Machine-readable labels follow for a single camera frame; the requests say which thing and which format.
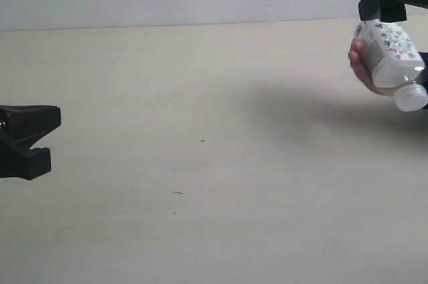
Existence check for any clear bottle floral white label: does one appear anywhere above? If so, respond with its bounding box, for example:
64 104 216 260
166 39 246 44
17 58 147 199
354 19 427 112

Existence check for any person's open hand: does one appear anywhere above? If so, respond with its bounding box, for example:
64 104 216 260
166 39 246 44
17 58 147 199
348 38 387 96

